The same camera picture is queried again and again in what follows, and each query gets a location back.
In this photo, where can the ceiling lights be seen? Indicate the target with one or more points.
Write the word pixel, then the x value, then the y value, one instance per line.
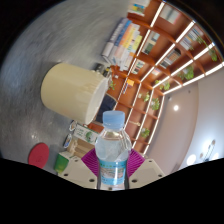
pixel 175 107

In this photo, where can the wooden shelf unit with books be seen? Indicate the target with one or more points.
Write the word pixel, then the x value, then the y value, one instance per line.
pixel 166 43

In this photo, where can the dark blue chair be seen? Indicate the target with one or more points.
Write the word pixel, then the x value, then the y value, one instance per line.
pixel 106 106

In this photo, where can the small printed sticker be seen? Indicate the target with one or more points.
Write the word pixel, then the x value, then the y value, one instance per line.
pixel 67 140
pixel 73 125

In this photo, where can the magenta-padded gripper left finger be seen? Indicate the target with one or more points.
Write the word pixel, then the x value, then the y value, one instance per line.
pixel 78 173

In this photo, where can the clear blue-capped water bottle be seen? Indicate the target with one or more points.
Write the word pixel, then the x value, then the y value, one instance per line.
pixel 112 150

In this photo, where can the tall green-white carton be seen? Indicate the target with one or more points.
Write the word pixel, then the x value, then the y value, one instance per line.
pixel 85 133

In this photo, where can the colourful book stack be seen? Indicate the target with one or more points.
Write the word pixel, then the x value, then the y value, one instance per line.
pixel 123 41

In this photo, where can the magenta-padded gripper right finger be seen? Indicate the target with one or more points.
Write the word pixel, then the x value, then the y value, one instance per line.
pixel 148 172

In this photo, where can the flat round red coaster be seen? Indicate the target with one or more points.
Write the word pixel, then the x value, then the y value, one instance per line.
pixel 38 155

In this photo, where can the cream ribbed cup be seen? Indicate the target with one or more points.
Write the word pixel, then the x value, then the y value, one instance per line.
pixel 70 90

